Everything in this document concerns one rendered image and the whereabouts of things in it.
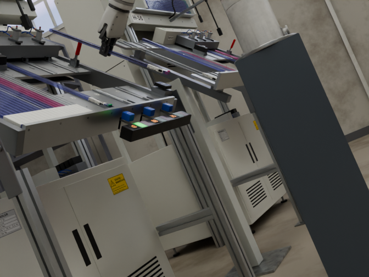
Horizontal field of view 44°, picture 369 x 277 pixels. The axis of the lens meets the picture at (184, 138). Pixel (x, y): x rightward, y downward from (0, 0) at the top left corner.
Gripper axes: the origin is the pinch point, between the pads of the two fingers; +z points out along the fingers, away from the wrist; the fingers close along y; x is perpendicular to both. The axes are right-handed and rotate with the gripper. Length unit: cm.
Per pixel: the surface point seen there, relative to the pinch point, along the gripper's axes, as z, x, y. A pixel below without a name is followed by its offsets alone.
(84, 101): 8.9, 14.0, 26.1
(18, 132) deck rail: 6, 23, 62
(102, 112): 5.2, 25.1, 33.6
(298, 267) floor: 42, 93, -14
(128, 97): 8.8, 17.3, 6.3
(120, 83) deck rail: 11.6, 5.6, -7.4
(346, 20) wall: -26, 34, -366
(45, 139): 9, 24, 54
